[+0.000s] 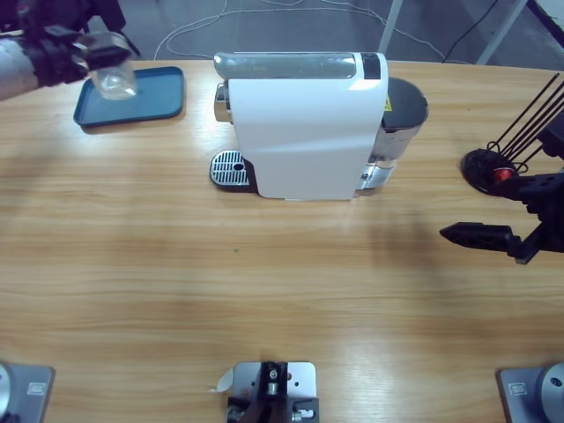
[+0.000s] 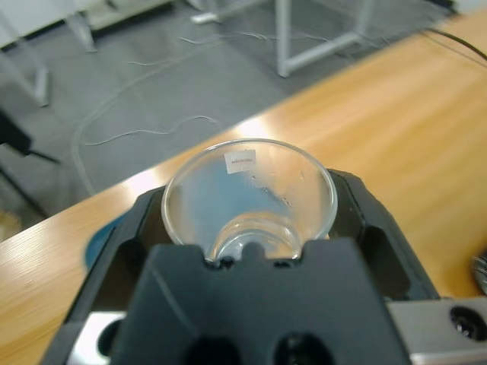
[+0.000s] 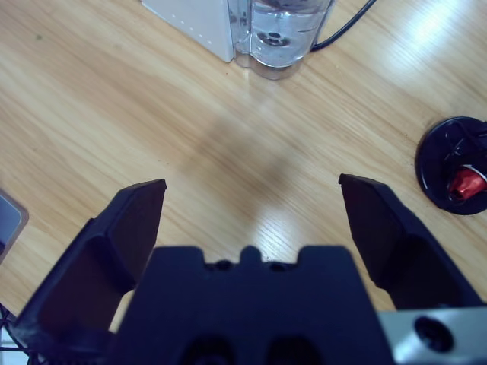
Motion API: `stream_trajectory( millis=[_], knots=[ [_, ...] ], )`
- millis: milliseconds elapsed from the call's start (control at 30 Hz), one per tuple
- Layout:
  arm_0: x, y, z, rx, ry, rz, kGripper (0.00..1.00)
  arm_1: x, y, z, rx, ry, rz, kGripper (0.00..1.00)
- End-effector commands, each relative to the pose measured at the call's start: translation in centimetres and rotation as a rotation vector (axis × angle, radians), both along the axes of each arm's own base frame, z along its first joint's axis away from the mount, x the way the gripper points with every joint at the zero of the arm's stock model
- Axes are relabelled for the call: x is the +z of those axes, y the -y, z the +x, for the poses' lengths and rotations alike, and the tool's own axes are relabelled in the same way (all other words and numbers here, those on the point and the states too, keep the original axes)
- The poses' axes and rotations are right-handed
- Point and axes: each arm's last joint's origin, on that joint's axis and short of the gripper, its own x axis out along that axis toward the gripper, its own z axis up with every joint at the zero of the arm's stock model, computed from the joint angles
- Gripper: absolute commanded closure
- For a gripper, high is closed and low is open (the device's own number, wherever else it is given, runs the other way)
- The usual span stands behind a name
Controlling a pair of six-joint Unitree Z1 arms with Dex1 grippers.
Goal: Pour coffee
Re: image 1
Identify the dark frame bar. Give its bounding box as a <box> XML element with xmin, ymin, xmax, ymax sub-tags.
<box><xmin>526</xmin><ymin>0</ymin><xmax>564</xmax><ymax>45</ymax></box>

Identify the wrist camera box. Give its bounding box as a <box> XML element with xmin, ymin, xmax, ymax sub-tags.
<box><xmin>539</xmin><ymin>117</ymin><xmax>564</xmax><ymax>160</ymax></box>

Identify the clear drinking glass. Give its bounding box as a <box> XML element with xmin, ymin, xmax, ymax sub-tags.
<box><xmin>90</xmin><ymin>31</ymin><xmax>137</xmax><ymax>101</ymax></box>

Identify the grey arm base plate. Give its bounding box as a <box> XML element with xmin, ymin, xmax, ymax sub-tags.
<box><xmin>497</xmin><ymin>361</ymin><xmax>564</xmax><ymax>423</ymax></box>
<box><xmin>0</xmin><ymin>361</ymin><xmax>56</xmax><ymax>423</ymax></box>

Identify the black capsule holder with rods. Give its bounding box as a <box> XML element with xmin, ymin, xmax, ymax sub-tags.
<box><xmin>461</xmin><ymin>73</ymin><xmax>564</xmax><ymax>195</ymax></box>

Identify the white paper tag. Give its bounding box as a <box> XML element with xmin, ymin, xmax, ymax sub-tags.
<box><xmin>209</xmin><ymin>367</ymin><xmax>235</xmax><ymax>394</ymax></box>

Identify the white capsule coffee machine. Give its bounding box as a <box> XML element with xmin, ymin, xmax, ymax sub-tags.
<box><xmin>209</xmin><ymin>51</ymin><xmax>390</xmax><ymax>203</ymax></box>

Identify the blue plastic tray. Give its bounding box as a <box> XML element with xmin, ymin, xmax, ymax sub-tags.
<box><xmin>72</xmin><ymin>66</ymin><xmax>187</xmax><ymax>130</ymax></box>

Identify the clear water tank black lid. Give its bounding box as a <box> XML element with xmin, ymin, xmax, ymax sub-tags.
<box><xmin>359</xmin><ymin>77</ymin><xmax>429</xmax><ymax>195</ymax></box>

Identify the white floor cable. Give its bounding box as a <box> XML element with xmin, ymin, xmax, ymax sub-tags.
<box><xmin>152</xmin><ymin>0</ymin><xmax>446</xmax><ymax>62</ymax></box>

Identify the grey camera mount black post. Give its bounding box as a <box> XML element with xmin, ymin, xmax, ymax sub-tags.
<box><xmin>225</xmin><ymin>360</ymin><xmax>321</xmax><ymax>423</ymax></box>

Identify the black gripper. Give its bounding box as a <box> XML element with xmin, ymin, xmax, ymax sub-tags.
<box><xmin>439</xmin><ymin>170</ymin><xmax>564</xmax><ymax>265</ymax></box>
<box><xmin>24</xmin><ymin>31</ymin><xmax>133</xmax><ymax>87</ymax></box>

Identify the grey coffee machine lever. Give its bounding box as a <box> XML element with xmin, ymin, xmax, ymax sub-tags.
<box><xmin>213</xmin><ymin>51</ymin><xmax>359</xmax><ymax>81</ymax></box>

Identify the black floor cable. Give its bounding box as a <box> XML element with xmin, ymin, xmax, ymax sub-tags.
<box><xmin>440</xmin><ymin>0</ymin><xmax>494</xmax><ymax>63</ymax></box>

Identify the black drip tray metal grille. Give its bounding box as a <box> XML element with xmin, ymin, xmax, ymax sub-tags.
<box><xmin>209</xmin><ymin>149</ymin><xmax>259</xmax><ymax>195</ymax></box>

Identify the white metal frame leg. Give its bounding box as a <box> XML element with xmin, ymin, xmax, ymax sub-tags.
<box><xmin>475</xmin><ymin>0</ymin><xmax>529</xmax><ymax>66</ymax></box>
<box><xmin>377</xmin><ymin>0</ymin><xmax>404</xmax><ymax>56</ymax></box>

